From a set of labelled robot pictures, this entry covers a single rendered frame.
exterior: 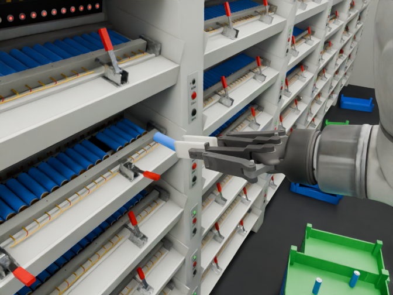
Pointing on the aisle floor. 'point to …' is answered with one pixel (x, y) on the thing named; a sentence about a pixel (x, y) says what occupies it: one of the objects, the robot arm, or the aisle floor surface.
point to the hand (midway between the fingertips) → (196, 147)
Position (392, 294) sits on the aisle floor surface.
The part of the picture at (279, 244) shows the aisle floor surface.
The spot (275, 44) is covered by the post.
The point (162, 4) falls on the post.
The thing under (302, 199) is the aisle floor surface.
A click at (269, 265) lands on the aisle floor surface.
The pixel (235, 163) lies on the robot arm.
